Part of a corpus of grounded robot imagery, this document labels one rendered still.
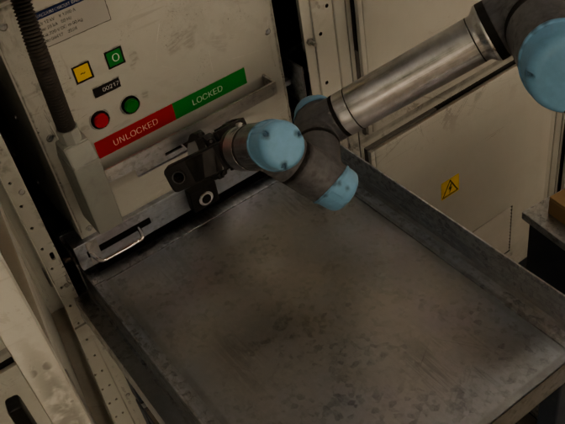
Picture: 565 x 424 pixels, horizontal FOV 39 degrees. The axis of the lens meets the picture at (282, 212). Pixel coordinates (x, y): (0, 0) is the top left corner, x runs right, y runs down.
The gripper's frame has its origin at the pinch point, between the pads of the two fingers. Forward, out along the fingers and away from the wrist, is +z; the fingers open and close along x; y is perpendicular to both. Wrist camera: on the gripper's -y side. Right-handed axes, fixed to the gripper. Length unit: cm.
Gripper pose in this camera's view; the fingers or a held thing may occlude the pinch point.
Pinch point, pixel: (190, 156)
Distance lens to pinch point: 146.3
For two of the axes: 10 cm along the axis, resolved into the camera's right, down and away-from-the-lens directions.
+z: -4.3, -0.4, 9.0
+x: -4.2, -8.8, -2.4
